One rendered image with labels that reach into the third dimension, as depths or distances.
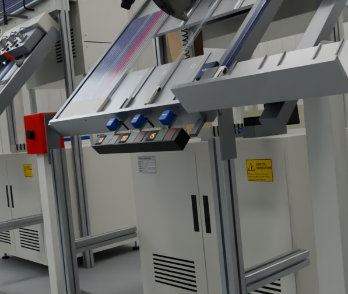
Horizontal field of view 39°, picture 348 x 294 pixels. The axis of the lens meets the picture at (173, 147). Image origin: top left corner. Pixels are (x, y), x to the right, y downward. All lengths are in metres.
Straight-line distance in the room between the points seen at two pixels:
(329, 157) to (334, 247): 0.18
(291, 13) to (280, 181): 0.62
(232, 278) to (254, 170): 0.39
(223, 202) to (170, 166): 0.59
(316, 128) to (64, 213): 0.95
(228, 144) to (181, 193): 0.58
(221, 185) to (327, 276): 0.29
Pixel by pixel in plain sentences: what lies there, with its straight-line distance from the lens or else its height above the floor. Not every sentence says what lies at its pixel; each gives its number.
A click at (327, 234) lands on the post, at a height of 0.43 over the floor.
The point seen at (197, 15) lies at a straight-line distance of 1.55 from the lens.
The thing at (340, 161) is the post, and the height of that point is 0.57.
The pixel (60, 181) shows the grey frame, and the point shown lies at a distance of 1.69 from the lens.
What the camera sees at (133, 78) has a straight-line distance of 1.49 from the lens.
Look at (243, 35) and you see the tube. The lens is 1.04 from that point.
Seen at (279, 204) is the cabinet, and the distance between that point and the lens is 1.39.
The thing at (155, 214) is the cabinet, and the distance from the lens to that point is 1.77.
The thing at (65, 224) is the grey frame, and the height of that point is 0.38.
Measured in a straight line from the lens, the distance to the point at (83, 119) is 1.48.
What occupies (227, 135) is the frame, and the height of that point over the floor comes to 0.64.
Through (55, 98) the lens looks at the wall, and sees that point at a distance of 6.27.
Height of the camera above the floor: 0.67
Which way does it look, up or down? 2 degrees down
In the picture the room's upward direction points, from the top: 5 degrees counter-clockwise
